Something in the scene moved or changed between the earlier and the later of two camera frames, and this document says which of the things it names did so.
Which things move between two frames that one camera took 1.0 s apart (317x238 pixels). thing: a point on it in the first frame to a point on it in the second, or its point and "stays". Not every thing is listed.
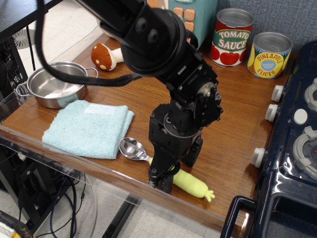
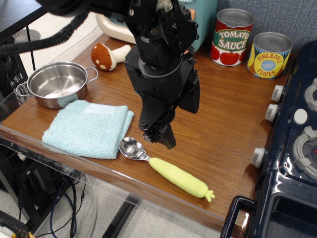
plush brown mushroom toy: (105, 59) stays
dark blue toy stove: (286, 206) stays
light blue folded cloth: (94, 130) stays
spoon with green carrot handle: (133, 149) stays
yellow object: (16, 235) to (30, 235)
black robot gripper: (169, 150) to (162, 96)
